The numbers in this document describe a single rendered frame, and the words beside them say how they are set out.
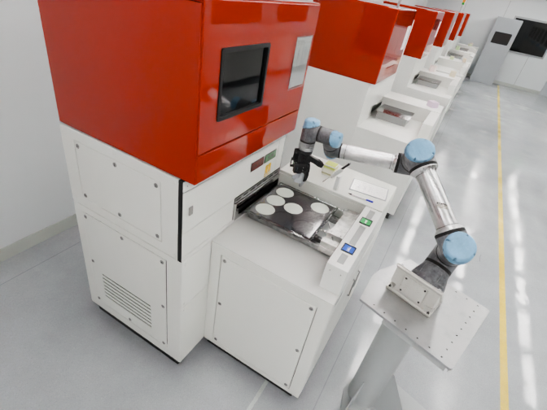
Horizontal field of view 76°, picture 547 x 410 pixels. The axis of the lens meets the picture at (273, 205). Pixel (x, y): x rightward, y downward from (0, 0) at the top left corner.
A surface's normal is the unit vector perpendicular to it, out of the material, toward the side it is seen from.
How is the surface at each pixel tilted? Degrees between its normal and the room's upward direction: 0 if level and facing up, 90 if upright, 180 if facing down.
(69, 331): 0
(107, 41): 90
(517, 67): 90
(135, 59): 90
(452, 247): 50
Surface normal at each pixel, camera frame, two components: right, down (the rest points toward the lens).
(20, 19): 0.86, 0.39
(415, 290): -0.72, 0.29
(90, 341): 0.16, -0.82
